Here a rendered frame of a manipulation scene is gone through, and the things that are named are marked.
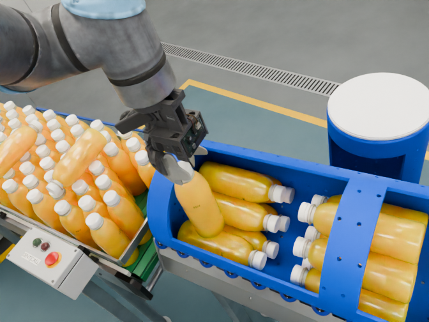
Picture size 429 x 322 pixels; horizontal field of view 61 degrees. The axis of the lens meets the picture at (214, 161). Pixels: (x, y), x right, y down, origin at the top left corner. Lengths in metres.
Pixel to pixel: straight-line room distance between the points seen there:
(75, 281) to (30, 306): 1.53
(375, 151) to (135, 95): 0.73
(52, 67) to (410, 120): 0.88
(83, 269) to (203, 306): 1.08
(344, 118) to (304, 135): 1.42
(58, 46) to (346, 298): 0.58
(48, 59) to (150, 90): 0.13
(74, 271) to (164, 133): 0.52
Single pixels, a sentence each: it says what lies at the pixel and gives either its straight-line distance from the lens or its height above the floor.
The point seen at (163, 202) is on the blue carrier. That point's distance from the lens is 0.81.
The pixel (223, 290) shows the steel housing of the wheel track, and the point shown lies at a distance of 1.04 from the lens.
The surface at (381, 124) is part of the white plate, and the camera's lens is 1.08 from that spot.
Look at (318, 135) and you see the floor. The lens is 2.49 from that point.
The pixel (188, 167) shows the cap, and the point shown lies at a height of 1.30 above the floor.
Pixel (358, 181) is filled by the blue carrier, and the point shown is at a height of 1.22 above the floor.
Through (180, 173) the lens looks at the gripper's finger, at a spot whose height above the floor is 1.33.
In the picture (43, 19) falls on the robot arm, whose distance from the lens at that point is 0.52.
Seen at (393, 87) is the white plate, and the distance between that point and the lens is 1.19.
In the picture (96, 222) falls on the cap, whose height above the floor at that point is 1.11.
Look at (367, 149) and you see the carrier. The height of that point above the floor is 1.00.
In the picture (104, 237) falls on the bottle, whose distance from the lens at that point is 1.01.
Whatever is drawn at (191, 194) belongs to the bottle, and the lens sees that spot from 0.72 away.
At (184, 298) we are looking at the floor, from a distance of 2.05.
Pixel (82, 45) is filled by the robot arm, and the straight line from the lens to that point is 0.49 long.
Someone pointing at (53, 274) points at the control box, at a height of 1.10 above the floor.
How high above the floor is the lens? 1.80
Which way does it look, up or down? 46 degrees down
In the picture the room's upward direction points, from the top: 23 degrees counter-clockwise
